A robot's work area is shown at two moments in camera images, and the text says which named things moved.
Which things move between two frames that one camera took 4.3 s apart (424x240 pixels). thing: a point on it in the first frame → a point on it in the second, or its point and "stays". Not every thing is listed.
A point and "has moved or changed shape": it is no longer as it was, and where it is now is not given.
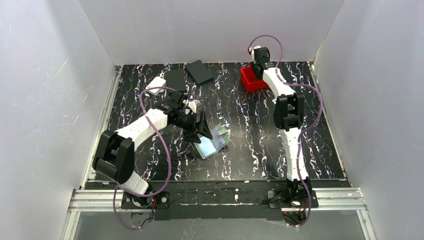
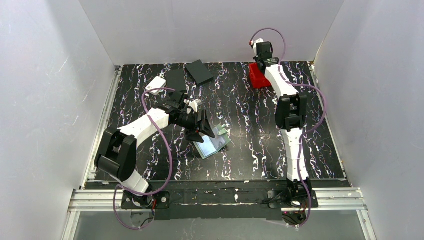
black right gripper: [260, 54] → [262, 48]
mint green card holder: [208, 146] stays
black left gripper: [201, 122] stays
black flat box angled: [199, 72] stays
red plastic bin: [249, 81] has moved or changed shape
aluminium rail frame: [95, 200] stays
